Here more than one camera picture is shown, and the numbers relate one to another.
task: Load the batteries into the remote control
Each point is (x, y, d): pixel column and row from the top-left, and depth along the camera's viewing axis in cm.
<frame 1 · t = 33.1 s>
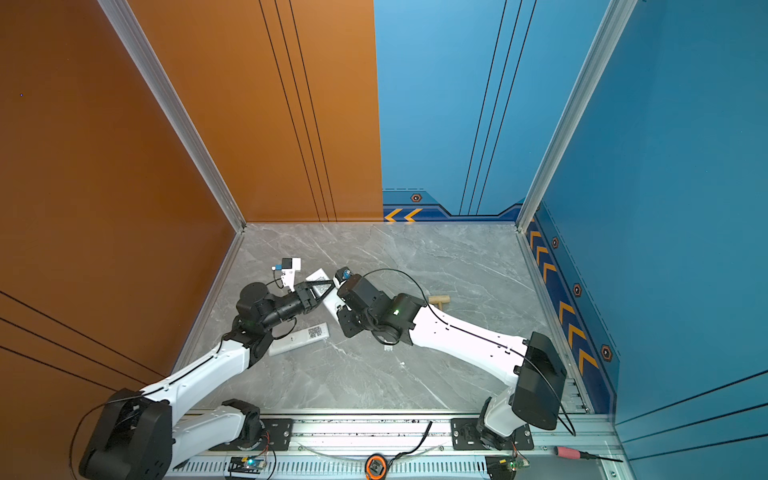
left hand: (335, 284, 75), fingers closed
right hand: (339, 315, 74), fingers closed
white remote with QR label: (299, 337, 90), point 3 cm above the table

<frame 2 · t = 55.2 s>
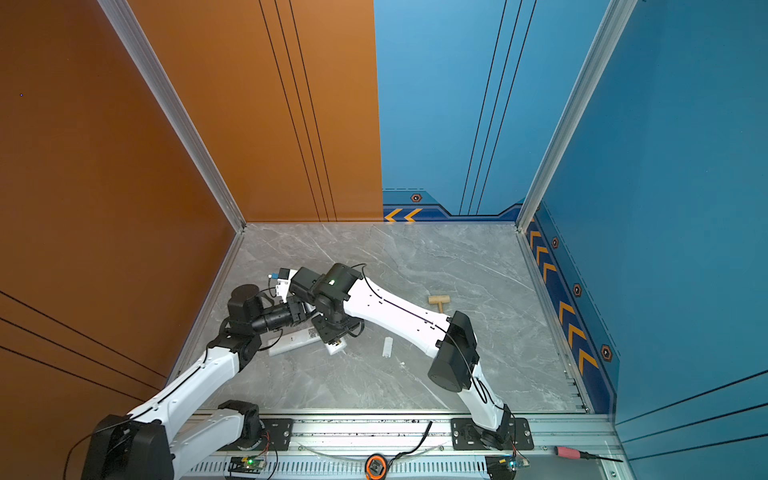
left hand: (326, 302, 76), fingers closed
right hand: (331, 335, 74), fingers open
the named things where they were.

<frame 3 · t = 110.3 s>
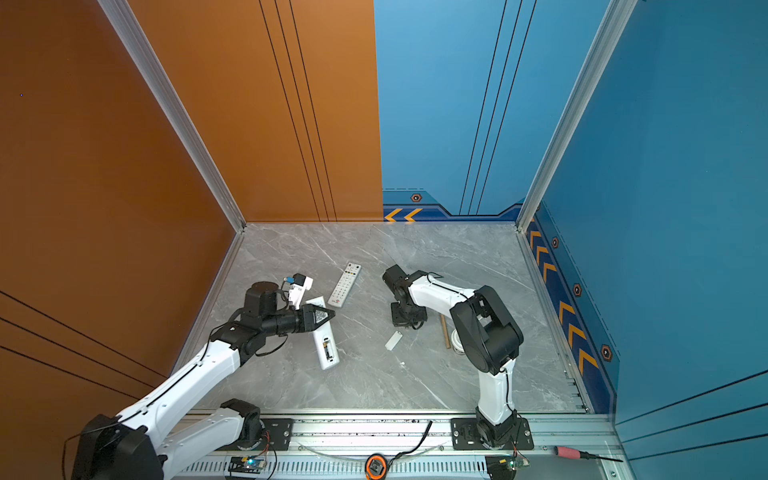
left hand: (332, 313, 78), fingers closed
right hand: (401, 323, 93), fingers closed
white remote with QR label: (324, 337, 77), point 15 cm above the table

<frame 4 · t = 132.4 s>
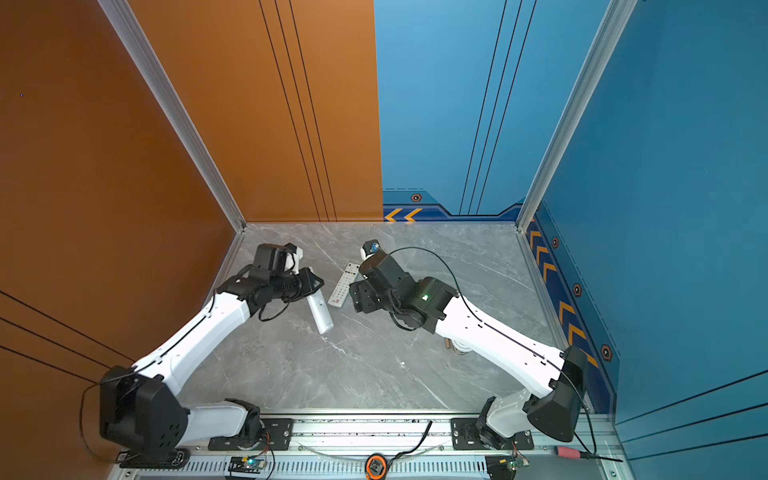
left hand: (323, 280, 82), fingers closed
right hand: (360, 288, 71), fingers open
white remote with QR label: (320, 312, 79), point 17 cm above the table

